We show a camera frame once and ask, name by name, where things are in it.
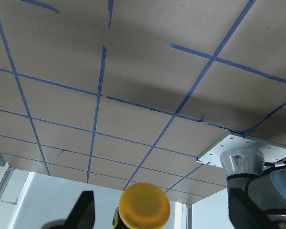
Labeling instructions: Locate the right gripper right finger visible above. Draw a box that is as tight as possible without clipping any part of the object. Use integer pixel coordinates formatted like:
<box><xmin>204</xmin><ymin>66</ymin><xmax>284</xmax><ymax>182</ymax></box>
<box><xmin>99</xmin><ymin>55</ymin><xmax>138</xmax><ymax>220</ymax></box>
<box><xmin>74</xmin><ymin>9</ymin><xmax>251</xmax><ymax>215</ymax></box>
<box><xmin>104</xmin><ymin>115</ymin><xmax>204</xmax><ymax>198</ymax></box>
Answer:
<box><xmin>228</xmin><ymin>188</ymin><xmax>271</xmax><ymax>229</ymax></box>

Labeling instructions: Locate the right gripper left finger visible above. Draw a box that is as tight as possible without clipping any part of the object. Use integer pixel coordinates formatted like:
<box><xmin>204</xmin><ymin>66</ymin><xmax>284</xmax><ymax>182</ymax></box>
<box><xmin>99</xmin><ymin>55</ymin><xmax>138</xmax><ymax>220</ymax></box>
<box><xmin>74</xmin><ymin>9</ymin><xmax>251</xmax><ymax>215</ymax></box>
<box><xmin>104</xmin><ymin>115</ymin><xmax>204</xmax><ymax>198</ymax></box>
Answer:
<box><xmin>44</xmin><ymin>191</ymin><xmax>95</xmax><ymax>229</ymax></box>

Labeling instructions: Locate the yellow push button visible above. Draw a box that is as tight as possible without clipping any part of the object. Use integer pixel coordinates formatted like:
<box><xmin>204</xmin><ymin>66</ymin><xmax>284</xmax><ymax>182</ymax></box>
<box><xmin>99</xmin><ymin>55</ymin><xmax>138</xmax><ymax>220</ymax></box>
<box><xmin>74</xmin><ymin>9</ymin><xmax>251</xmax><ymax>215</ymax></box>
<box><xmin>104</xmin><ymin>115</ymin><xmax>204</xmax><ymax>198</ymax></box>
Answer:
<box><xmin>112</xmin><ymin>183</ymin><xmax>170</xmax><ymax>229</ymax></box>

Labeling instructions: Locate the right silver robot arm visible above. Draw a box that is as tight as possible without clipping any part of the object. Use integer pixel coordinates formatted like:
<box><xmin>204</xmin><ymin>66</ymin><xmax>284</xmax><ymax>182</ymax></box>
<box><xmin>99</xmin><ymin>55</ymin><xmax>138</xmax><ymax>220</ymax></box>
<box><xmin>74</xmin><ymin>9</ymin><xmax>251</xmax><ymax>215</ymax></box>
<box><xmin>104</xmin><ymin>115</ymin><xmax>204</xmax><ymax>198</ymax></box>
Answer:
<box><xmin>112</xmin><ymin>148</ymin><xmax>286</xmax><ymax>229</ymax></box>

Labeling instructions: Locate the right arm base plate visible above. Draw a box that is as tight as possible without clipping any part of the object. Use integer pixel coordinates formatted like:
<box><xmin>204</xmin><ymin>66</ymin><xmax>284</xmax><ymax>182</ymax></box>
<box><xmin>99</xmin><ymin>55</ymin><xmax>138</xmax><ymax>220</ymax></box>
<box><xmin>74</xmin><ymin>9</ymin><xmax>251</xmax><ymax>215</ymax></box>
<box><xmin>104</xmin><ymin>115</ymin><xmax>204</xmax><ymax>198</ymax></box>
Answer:
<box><xmin>196</xmin><ymin>133</ymin><xmax>286</xmax><ymax>167</ymax></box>

